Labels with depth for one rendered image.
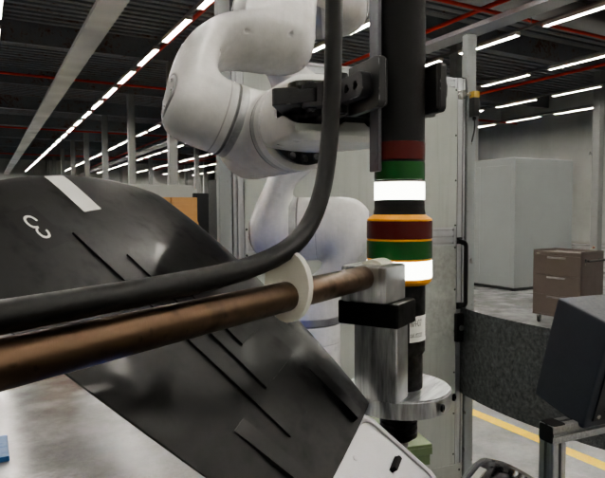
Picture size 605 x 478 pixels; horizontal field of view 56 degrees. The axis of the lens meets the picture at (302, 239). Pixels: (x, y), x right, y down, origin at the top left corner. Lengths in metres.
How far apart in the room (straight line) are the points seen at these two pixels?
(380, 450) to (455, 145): 2.40
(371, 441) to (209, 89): 0.36
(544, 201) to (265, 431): 10.50
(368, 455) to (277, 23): 0.48
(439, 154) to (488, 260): 7.99
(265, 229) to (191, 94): 0.51
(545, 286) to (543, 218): 3.41
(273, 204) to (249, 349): 0.71
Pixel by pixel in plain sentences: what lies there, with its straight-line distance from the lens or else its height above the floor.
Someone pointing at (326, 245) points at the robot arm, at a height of 1.34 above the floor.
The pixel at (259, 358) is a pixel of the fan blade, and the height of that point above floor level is 1.33.
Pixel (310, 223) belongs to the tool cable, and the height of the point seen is 1.40.
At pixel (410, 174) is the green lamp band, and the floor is 1.43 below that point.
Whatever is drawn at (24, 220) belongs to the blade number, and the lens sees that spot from 0.31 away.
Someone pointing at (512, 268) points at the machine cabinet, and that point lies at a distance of 10.24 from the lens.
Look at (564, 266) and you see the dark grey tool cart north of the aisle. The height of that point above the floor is 0.73.
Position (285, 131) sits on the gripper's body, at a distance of 0.43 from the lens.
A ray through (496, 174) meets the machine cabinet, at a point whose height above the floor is 1.99.
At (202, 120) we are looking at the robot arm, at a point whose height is 1.49.
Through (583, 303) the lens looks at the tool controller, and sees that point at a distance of 1.07.
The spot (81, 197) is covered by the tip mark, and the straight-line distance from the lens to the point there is 0.35.
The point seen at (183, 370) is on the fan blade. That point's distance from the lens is 0.29.
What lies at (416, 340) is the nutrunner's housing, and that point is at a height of 1.32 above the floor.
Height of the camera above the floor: 1.41
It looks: 3 degrees down
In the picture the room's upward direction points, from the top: straight up
